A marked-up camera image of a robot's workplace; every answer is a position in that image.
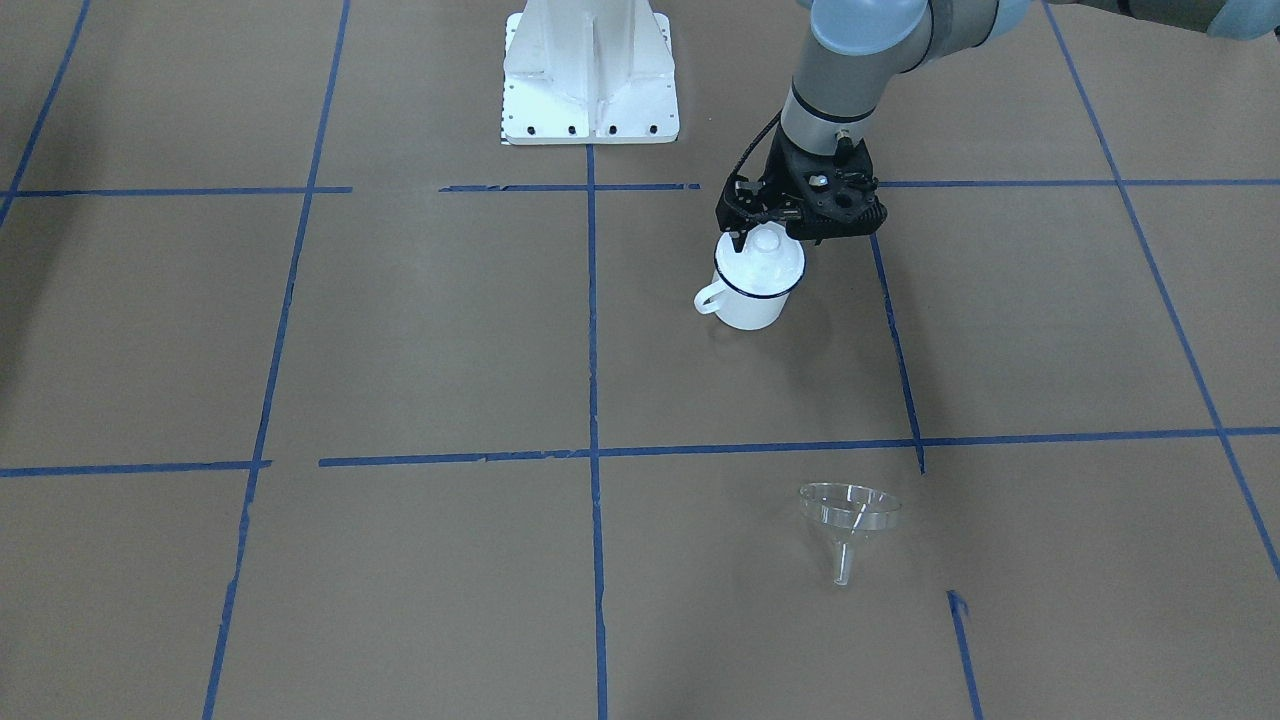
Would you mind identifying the white mug lid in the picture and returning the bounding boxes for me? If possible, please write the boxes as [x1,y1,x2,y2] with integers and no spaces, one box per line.
[713,222,806,299]

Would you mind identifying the white enamel mug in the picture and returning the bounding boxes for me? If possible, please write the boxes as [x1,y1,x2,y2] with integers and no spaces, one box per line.
[692,264,805,331]

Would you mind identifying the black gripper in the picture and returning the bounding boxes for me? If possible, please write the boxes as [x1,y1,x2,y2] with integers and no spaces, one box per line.
[716,136,813,252]

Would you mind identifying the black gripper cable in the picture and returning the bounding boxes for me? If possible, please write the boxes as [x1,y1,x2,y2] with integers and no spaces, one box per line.
[730,108,785,191]

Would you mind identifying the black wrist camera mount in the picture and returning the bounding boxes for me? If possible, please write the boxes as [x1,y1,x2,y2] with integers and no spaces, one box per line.
[786,140,888,243]

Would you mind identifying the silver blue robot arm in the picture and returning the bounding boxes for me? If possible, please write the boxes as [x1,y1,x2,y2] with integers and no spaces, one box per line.
[716,1,1029,252]

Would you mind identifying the brown paper table mat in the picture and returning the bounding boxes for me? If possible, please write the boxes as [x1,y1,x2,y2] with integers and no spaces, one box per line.
[3,1,1277,719]

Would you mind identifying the clear plastic funnel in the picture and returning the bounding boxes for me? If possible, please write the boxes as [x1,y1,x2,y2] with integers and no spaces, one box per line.
[797,482,902,588]

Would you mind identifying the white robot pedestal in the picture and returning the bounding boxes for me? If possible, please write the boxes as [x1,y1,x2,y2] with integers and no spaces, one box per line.
[500,1,680,146]

